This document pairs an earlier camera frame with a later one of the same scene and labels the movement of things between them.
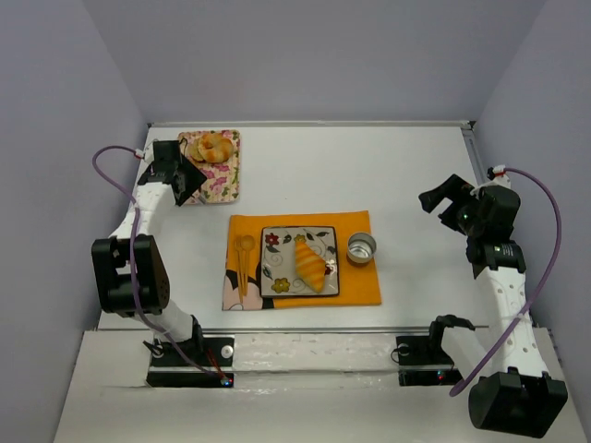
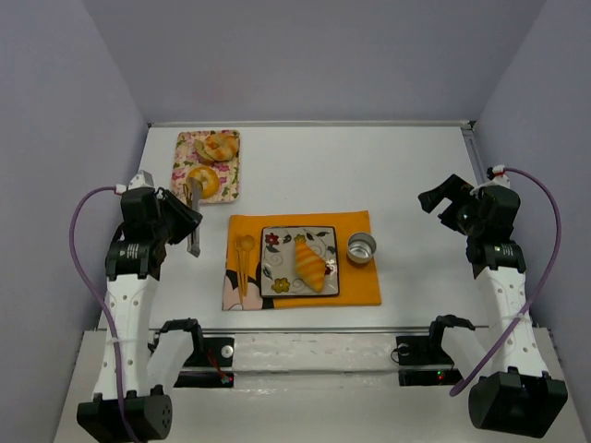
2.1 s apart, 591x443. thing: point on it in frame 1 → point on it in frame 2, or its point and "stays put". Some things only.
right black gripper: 452,203 stays put
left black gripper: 186,180 → 182,217
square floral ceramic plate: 279,277 stays put
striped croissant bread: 310,268 stays put
